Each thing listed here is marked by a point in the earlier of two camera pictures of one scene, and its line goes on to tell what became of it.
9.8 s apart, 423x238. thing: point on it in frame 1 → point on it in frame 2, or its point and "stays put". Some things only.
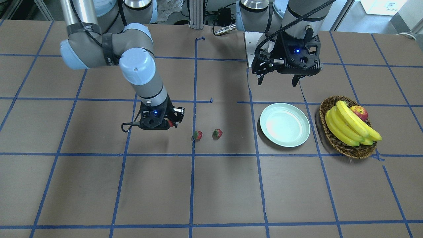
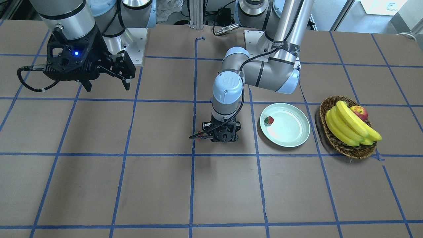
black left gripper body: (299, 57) → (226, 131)
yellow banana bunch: (347, 127) stays put
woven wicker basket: (362, 151) stays put
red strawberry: (198, 135) stays put
